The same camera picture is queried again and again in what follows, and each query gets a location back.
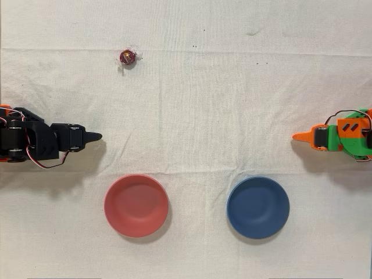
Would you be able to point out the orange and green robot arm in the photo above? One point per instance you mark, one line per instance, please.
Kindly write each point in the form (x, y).
(351, 142)

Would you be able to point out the blue plastic bowl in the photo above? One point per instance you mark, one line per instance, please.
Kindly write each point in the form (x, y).
(258, 207)

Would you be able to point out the red candy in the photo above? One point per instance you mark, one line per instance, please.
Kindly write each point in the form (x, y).
(127, 57)

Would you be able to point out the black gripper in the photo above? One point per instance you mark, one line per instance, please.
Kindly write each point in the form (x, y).
(76, 137)

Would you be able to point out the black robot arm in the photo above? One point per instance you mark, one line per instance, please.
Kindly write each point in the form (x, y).
(40, 136)

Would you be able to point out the pink plastic bowl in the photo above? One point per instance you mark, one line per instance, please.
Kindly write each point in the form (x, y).
(136, 205)

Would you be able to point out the white table cloth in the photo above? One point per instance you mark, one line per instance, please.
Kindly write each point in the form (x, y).
(186, 116)

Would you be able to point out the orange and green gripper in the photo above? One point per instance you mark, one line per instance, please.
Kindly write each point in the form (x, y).
(319, 137)

